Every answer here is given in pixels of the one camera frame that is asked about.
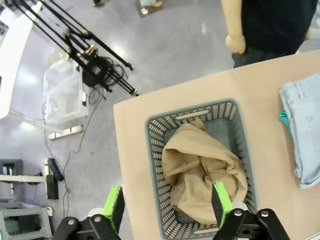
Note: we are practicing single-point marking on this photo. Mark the person's left hand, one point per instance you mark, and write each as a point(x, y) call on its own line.
point(310, 33)

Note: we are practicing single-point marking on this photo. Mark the person's right forearm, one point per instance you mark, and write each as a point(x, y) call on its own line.
point(232, 17)

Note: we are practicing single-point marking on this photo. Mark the black camera tripod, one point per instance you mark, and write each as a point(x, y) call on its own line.
point(75, 53)

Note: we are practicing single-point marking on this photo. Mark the beige garment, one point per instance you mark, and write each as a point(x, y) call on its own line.
point(197, 160)

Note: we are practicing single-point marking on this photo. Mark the clear plastic storage box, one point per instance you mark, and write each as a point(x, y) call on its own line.
point(65, 100)

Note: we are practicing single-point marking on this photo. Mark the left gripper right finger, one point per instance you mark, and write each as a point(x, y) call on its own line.
point(223, 202)

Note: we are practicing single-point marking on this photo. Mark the grey metal shelf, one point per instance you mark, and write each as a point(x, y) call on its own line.
point(25, 212)

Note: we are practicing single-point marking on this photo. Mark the grey stool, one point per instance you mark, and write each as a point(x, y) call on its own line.
point(10, 162)

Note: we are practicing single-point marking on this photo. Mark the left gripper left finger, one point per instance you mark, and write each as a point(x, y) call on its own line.
point(112, 205)

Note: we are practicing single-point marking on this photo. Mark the light blue denim shorts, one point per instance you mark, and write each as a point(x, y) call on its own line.
point(306, 125)

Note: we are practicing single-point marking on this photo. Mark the grey plastic basket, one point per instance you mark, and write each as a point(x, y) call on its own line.
point(155, 140)

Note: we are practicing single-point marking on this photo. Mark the black power adapter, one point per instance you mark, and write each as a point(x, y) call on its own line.
point(56, 170)

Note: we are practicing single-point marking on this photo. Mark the teal T-shirt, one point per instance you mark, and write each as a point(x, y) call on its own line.
point(284, 120)

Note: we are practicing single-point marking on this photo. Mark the person in black T-shirt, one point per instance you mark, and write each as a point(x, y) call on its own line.
point(275, 22)

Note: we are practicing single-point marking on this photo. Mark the person's right hand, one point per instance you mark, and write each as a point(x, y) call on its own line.
point(236, 43)

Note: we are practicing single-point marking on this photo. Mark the white table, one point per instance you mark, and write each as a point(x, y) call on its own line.
point(12, 62)

